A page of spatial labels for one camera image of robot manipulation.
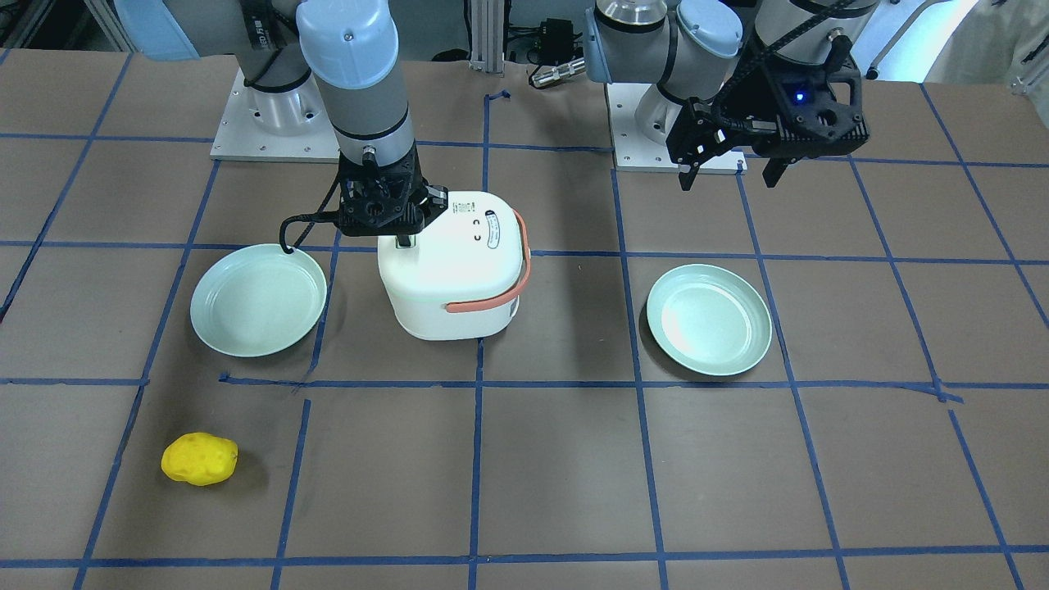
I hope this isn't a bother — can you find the silver metal connector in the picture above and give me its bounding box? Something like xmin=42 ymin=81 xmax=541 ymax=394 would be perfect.
xmin=528 ymin=57 xmax=587 ymax=90

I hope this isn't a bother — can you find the yellow toy potato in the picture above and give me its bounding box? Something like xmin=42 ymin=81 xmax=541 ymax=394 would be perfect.
xmin=160 ymin=431 xmax=239 ymax=487

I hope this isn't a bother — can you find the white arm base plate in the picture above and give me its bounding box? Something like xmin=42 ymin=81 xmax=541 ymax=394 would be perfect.
xmin=211 ymin=70 xmax=338 ymax=164
xmin=605 ymin=82 xmax=748 ymax=175

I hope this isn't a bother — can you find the pale green plate far side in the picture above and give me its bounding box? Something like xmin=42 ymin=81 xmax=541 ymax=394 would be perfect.
xmin=646 ymin=264 xmax=773 ymax=377

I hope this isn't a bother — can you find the black power adapter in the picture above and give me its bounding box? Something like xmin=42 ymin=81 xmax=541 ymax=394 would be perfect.
xmin=536 ymin=18 xmax=574 ymax=65

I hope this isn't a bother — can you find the silver robot arm with wrist camera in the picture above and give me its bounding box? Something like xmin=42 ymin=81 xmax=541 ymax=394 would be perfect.
xmin=115 ymin=1 xmax=415 ymax=166

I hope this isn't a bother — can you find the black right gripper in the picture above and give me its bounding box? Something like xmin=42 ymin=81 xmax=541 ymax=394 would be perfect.
xmin=337 ymin=151 xmax=449 ymax=249

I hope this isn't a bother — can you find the aluminium profile post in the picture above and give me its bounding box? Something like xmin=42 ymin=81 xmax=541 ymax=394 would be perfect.
xmin=467 ymin=0 xmax=506 ymax=77

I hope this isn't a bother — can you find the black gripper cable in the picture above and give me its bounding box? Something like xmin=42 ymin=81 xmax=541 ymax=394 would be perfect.
xmin=279 ymin=176 xmax=343 ymax=256

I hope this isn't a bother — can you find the white rice cooker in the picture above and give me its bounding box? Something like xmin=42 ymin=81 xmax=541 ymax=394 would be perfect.
xmin=377 ymin=191 xmax=532 ymax=341

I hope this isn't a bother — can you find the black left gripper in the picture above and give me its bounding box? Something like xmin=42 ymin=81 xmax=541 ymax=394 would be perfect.
xmin=665 ymin=37 xmax=870 ymax=191

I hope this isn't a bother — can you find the pale green plate near potato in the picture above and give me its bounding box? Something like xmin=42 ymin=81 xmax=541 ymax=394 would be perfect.
xmin=188 ymin=243 xmax=327 ymax=358

